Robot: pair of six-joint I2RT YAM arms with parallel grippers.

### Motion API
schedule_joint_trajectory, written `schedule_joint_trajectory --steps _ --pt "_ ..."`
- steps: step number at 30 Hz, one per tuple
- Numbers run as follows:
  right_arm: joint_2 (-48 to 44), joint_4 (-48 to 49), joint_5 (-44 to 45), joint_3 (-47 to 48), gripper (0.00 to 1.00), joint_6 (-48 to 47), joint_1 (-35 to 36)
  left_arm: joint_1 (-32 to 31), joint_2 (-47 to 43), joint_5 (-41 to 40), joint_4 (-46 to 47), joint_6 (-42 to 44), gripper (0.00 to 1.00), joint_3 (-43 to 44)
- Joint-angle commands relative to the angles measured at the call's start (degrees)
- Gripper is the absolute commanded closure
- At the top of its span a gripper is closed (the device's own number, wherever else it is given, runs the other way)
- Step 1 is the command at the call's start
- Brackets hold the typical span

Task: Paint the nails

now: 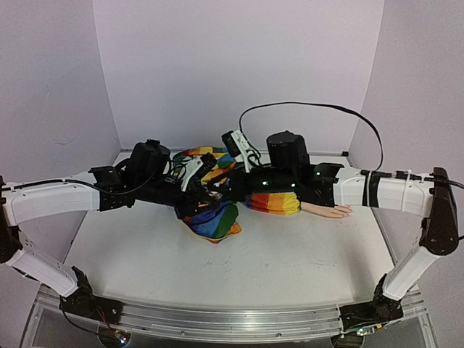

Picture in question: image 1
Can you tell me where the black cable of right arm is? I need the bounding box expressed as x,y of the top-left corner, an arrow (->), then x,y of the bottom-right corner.
238,102 -> 384,171

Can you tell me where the small nail polish bottle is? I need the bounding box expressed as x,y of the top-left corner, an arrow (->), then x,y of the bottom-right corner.
208,191 -> 223,202

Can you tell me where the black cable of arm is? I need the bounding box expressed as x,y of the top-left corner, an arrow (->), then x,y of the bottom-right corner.
59,307 -> 109,333
238,102 -> 384,171

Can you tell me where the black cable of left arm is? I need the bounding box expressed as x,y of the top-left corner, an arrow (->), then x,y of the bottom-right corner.
59,307 -> 109,333

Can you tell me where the mannequin hand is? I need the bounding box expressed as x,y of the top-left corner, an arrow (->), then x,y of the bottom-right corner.
301,202 -> 352,219

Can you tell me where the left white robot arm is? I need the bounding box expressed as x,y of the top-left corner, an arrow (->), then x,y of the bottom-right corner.
1,140 -> 217,323

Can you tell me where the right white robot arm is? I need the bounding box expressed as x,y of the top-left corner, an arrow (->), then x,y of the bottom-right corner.
207,130 -> 459,331

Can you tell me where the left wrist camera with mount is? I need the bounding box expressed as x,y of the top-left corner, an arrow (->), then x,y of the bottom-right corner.
181,153 -> 217,192

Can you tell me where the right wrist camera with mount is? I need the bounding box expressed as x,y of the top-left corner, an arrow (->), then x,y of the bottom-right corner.
221,130 -> 260,173

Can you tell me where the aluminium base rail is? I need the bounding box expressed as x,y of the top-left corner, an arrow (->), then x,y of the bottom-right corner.
39,288 -> 427,343

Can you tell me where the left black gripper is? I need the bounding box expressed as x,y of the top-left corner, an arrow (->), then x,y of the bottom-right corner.
138,176 -> 215,220

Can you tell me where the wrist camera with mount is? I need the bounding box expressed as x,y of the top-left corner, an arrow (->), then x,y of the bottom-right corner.
221,130 -> 260,173
181,153 -> 217,192

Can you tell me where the rainbow striped cloth garment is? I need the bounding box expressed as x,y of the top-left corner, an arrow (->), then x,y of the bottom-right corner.
173,146 -> 302,244

